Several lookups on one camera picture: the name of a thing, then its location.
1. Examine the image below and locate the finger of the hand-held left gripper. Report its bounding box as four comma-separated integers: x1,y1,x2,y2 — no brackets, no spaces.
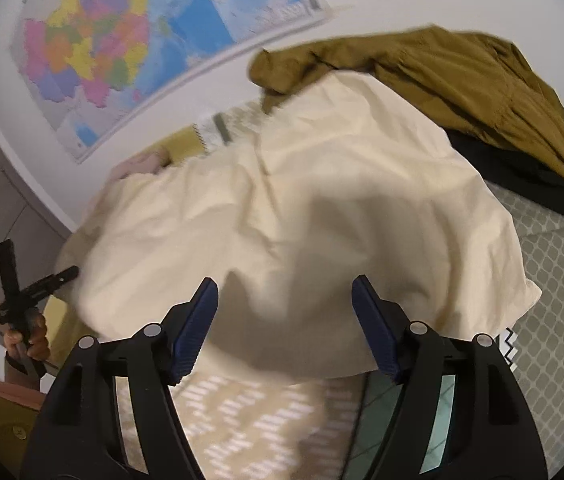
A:
18,266,80,306
0,240,19,308

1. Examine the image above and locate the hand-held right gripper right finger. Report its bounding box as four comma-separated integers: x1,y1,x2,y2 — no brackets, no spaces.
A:
352,274,548,480

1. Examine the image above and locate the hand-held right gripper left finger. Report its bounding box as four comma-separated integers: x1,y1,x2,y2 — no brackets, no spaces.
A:
19,276,219,480

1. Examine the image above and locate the cream cloth garment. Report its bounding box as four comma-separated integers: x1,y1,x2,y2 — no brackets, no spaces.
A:
54,70,543,386

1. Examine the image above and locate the person's left forearm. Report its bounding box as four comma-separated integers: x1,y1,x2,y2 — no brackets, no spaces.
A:
4,351,48,392

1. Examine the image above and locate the person's left hand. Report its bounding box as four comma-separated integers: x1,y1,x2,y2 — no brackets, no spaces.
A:
4,312,49,361

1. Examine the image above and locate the beige patterned blanket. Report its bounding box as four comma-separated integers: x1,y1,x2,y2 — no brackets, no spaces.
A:
47,290,363,480

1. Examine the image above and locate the teal mat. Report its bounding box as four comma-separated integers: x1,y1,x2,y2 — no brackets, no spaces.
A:
357,372,458,476

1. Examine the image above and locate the pink pillow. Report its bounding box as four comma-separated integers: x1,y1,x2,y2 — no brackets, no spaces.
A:
107,152,163,181

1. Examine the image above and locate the grey patterned bed sheet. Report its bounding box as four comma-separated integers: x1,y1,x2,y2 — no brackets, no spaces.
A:
482,180,564,461

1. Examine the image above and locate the yellow patterned cloth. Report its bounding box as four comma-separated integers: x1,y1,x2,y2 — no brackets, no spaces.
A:
154,100,268,166

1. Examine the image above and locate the black garment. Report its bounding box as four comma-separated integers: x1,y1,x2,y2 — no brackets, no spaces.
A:
444,130,564,236

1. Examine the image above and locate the olive brown jacket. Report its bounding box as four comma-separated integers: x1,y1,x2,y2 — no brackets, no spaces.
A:
248,25,564,211

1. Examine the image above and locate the colourful wall map poster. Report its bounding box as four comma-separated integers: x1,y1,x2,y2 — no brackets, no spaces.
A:
9,0,333,163

